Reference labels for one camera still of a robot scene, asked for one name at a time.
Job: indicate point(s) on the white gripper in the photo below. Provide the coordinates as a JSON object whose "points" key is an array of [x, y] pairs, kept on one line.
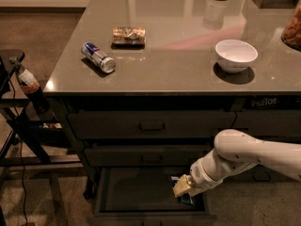
{"points": [[199, 174]]}

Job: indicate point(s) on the blue rxbar blueberry wrapper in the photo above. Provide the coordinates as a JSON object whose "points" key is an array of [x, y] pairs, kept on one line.
{"points": [[185, 198]]}

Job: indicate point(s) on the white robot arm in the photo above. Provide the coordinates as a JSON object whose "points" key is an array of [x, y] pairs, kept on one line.
{"points": [[235, 152]]}

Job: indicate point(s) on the open bottom drawer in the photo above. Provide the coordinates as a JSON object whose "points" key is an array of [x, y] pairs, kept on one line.
{"points": [[144, 197]]}

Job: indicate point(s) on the bottom right drawer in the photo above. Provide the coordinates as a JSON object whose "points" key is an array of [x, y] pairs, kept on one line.
{"points": [[259, 174]]}

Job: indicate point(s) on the middle left drawer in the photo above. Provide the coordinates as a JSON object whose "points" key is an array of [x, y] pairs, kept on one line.
{"points": [[145, 155]]}

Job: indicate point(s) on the top right drawer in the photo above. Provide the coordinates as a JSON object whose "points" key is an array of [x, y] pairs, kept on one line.
{"points": [[280, 123]]}

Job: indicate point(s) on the top left drawer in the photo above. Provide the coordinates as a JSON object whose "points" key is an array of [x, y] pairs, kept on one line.
{"points": [[149, 124]]}

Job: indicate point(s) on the dark counter cabinet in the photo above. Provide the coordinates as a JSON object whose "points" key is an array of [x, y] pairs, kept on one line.
{"points": [[176, 69]]}

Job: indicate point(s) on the white bowl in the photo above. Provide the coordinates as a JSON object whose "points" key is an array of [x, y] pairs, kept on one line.
{"points": [[234, 56]]}

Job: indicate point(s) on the brown snack bar wrapper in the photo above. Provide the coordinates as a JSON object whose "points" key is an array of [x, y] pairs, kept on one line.
{"points": [[126, 35]]}

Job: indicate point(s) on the red bull can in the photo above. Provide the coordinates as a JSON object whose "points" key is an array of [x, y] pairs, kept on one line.
{"points": [[98, 57]]}

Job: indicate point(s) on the black side stand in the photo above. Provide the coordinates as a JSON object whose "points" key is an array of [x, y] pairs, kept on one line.
{"points": [[38, 132]]}

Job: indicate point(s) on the jar of nuts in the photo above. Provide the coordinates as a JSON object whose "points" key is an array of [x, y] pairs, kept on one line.
{"points": [[291, 35]]}

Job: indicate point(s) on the cola bottle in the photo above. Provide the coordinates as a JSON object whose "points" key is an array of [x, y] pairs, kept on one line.
{"points": [[30, 86]]}

